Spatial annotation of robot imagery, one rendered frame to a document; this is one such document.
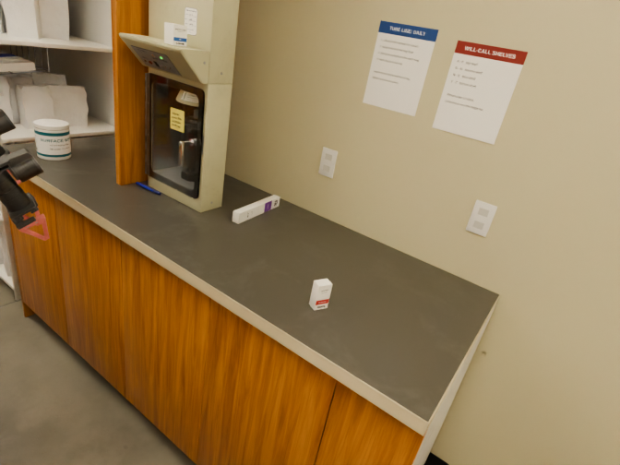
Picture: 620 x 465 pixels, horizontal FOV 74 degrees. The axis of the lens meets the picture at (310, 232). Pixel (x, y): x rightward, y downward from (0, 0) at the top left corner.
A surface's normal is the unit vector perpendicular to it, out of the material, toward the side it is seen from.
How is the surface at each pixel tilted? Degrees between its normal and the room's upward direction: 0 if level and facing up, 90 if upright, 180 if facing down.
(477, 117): 90
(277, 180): 90
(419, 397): 1
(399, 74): 90
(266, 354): 90
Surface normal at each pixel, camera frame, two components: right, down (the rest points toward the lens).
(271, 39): -0.57, 0.26
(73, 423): 0.17, -0.89
